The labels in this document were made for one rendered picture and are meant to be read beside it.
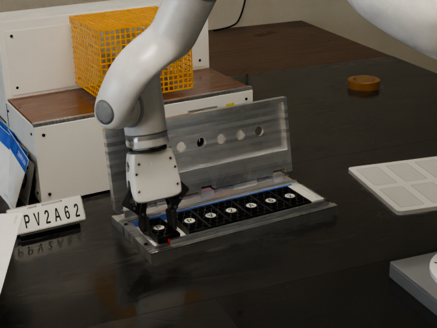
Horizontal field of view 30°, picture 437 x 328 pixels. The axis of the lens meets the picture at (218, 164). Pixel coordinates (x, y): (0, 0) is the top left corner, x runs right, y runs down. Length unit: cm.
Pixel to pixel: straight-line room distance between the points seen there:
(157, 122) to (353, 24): 245
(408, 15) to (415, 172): 73
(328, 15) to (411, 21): 252
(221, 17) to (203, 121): 187
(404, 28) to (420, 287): 45
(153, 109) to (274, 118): 39
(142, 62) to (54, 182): 48
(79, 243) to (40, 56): 53
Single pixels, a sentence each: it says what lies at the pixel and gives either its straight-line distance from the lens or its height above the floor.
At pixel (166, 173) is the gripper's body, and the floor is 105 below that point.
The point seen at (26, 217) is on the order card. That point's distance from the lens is 174.
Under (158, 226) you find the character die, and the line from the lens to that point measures 166.
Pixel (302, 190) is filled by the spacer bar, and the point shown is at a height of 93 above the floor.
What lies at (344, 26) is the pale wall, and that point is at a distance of 391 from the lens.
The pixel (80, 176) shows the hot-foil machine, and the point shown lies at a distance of 188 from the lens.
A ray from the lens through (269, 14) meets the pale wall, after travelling 372.
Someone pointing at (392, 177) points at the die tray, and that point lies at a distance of 197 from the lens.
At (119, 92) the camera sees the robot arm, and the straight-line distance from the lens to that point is 149.
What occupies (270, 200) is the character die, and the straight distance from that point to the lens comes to 177.
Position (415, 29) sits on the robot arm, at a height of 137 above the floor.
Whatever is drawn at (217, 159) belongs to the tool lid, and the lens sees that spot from 181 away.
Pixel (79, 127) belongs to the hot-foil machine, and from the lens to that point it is 184.
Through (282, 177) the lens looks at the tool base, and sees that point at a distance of 190.
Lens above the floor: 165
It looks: 21 degrees down
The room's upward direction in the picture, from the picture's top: 1 degrees counter-clockwise
